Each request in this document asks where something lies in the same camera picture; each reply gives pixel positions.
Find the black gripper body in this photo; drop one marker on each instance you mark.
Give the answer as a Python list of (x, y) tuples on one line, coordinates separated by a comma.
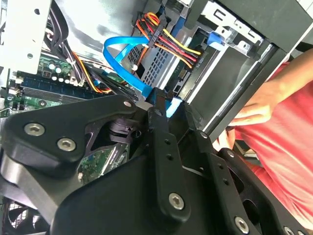
[(117, 200)]

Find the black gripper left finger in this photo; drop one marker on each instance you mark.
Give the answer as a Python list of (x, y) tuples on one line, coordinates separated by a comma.
[(61, 122)]

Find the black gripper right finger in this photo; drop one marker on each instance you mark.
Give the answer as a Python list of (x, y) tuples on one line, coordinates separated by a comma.
[(215, 171)]

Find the hard disk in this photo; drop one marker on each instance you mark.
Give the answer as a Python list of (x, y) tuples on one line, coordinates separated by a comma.
[(188, 80)]

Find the person's bare hand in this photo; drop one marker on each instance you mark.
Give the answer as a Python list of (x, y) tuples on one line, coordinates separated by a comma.
[(259, 107), (227, 139)]

